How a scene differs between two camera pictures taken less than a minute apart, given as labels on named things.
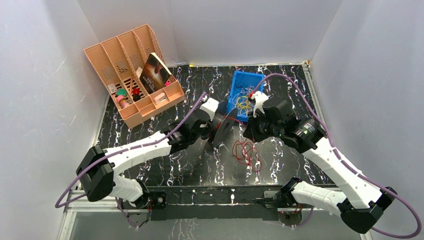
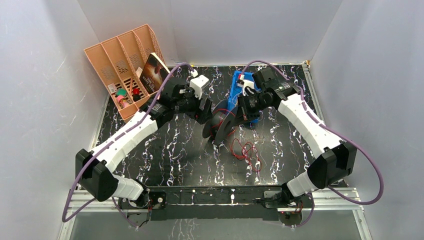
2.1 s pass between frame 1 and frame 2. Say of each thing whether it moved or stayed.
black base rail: stayed
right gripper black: moved
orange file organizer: stayed
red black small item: stayed
